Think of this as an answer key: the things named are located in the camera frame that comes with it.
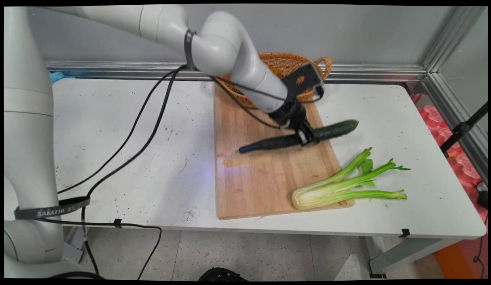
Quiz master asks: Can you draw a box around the grey printed velcro strap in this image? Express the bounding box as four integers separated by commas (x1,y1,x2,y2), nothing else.
13,196,91,220

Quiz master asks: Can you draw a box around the green celery bunch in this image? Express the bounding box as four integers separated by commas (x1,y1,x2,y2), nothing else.
292,147,411,210

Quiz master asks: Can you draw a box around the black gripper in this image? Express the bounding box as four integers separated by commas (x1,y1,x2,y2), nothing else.
268,101,320,146

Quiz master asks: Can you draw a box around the small black device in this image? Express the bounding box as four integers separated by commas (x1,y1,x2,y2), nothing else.
476,181,488,210

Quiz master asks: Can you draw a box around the dark strap around arm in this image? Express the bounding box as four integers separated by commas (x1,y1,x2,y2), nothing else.
184,29,198,72

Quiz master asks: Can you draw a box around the wooden cutting board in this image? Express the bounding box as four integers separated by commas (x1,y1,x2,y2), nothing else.
214,81,355,220

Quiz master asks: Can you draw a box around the horizontal aluminium frame rail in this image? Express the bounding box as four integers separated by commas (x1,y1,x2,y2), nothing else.
45,60,428,84

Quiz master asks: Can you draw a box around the grey metal table leg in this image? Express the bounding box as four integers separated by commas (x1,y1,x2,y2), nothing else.
367,237,461,279

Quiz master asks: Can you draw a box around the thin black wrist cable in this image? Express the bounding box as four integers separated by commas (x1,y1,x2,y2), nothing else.
229,79,325,105
211,75,288,130

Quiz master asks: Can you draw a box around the blue foam floor mat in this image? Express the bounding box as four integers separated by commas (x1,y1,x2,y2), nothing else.
49,71,78,84

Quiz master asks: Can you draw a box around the long dark green cucumber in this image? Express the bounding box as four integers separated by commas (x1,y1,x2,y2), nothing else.
238,120,360,154

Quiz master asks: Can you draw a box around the thin black floor cable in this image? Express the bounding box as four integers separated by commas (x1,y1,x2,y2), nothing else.
473,214,488,278

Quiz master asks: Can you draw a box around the red foam floor mat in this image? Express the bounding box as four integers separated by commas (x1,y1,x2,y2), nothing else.
412,93,488,224

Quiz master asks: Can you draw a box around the black round object on floor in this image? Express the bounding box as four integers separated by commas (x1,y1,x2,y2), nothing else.
198,267,248,281

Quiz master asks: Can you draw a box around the woven wicker basket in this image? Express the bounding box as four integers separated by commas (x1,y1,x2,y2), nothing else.
218,52,333,110

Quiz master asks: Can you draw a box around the black tripod stand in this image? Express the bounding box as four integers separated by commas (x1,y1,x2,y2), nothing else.
440,102,488,156

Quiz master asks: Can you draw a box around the black cable looping over floor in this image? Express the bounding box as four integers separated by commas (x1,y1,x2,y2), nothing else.
35,218,163,280

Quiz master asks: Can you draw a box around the black cable hanging along arm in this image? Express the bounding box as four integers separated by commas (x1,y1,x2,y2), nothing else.
57,65,189,195
81,67,179,276

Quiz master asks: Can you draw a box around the slanted aluminium frame rail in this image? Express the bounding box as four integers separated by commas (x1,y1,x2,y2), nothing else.
422,6,488,184

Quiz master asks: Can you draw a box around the black wrist camera mount plate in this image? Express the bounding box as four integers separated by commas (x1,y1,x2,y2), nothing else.
281,63,315,104

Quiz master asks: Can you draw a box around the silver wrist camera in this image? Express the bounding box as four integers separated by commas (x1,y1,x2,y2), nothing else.
310,62,325,98

